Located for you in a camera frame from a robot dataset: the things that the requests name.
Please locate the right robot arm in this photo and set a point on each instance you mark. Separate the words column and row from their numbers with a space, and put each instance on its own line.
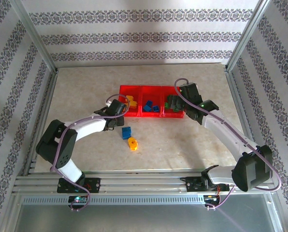
column 226, row 133

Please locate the yellow round lego piece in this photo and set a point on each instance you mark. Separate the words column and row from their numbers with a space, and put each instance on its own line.
column 133, row 143

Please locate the green small lego brick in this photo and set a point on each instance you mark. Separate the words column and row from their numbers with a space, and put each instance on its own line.
column 167, row 105

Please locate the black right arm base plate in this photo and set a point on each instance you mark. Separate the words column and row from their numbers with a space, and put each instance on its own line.
column 192, row 184

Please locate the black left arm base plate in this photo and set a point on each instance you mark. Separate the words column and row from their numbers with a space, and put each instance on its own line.
column 94, row 184

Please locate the grey metal sheet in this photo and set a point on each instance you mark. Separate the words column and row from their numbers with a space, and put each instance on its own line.
column 144, row 220

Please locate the aluminium mounting rail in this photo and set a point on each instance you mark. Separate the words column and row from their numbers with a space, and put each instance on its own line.
column 144, row 183

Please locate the aluminium frame post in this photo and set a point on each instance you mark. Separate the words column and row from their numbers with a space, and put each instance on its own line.
column 249, row 33
column 35, row 33

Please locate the left controller board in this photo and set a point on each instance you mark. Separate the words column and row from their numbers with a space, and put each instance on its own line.
column 77, row 199

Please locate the blue large lego brick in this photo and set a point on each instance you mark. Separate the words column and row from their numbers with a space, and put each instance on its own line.
column 126, row 133

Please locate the controller board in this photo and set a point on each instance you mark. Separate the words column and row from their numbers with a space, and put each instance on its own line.
column 77, row 199
column 211, row 198

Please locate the aluminium side rail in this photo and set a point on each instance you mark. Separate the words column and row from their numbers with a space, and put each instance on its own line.
column 43, row 120
column 244, row 120

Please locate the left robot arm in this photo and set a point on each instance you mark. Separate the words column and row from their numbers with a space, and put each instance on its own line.
column 90, row 125

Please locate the right controller board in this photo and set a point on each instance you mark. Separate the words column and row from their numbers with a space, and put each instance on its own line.
column 211, row 198

